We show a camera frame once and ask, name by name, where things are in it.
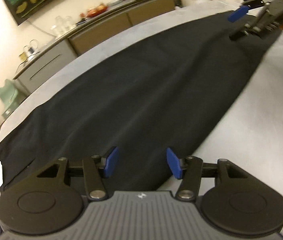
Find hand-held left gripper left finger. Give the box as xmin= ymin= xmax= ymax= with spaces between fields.
xmin=36 ymin=146 xmax=119 ymax=201

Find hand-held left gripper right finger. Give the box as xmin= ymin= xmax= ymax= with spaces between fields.
xmin=166 ymin=147 xmax=248 ymax=202

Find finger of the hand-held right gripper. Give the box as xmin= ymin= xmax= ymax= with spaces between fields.
xmin=228 ymin=0 xmax=272 ymax=22
xmin=229 ymin=2 xmax=280 ymax=40

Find black pants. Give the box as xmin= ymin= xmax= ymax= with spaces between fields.
xmin=0 ymin=10 xmax=283 ymax=198

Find green plastic chair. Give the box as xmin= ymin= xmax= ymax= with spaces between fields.
xmin=0 ymin=79 xmax=27 ymax=119

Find long grey brown sideboard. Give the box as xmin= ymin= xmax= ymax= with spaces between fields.
xmin=13 ymin=0 xmax=175 ymax=94

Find red plate of fruit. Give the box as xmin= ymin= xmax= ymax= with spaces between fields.
xmin=86 ymin=3 xmax=108 ymax=18

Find tray of clear glass cups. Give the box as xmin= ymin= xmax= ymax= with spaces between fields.
xmin=50 ymin=15 xmax=73 ymax=37

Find white charger with cables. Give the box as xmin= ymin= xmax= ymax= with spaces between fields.
xmin=23 ymin=39 xmax=40 ymax=58

